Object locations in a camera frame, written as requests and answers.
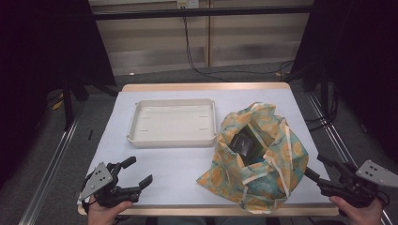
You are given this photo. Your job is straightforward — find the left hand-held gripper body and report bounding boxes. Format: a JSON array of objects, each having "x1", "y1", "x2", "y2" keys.
[{"x1": 78, "y1": 161, "x2": 141, "y2": 209}]

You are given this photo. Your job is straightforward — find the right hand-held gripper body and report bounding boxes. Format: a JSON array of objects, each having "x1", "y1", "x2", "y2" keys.
[{"x1": 317, "y1": 159, "x2": 398, "y2": 209}]

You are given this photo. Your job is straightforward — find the yellow and teal patterned bag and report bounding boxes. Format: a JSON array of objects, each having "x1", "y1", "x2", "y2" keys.
[{"x1": 196, "y1": 101, "x2": 310, "y2": 215}]

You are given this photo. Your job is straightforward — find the white plastic tray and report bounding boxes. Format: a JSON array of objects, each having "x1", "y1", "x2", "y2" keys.
[{"x1": 126, "y1": 98, "x2": 218, "y2": 149}]

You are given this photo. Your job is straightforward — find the green snack packet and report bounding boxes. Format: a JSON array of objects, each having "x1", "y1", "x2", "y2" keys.
[{"x1": 241, "y1": 125, "x2": 267, "y2": 165}]

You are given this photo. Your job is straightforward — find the person's right hand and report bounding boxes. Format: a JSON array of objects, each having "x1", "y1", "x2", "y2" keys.
[{"x1": 329, "y1": 195, "x2": 385, "y2": 225}]

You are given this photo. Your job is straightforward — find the person's left hand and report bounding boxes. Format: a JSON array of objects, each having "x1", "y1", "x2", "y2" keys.
[{"x1": 87, "y1": 196, "x2": 134, "y2": 225}]

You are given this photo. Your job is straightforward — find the black stand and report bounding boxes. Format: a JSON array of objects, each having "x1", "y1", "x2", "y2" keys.
[
  {"x1": 59, "y1": 76, "x2": 120, "y2": 131},
  {"x1": 281, "y1": 60, "x2": 340, "y2": 125}
]

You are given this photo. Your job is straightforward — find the black curtain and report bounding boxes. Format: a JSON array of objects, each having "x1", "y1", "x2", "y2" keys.
[
  {"x1": 0, "y1": 0, "x2": 117, "y2": 188},
  {"x1": 290, "y1": 0, "x2": 398, "y2": 163}
]

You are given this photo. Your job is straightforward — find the black horizontal bar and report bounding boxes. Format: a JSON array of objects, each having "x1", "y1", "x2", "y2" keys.
[{"x1": 92, "y1": 5, "x2": 314, "y2": 22}]

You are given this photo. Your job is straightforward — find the metal floor rail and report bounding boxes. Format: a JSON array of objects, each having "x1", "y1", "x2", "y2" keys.
[
  {"x1": 305, "y1": 93, "x2": 394, "y2": 225},
  {"x1": 18, "y1": 113, "x2": 84, "y2": 225}
]

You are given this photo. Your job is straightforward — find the right hand-held gripper cable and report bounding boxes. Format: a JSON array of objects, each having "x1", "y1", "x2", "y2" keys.
[{"x1": 375, "y1": 188, "x2": 392, "y2": 208}]

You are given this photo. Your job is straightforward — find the black floor cables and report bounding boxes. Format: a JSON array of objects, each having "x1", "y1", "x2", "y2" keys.
[{"x1": 304, "y1": 86, "x2": 341, "y2": 132}]

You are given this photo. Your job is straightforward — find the black wall cable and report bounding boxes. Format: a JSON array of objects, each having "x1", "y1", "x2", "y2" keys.
[{"x1": 182, "y1": 15, "x2": 296, "y2": 83}]

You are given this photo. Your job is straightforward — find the white wall socket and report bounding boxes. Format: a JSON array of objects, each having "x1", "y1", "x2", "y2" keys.
[{"x1": 176, "y1": 0, "x2": 201, "y2": 9}]

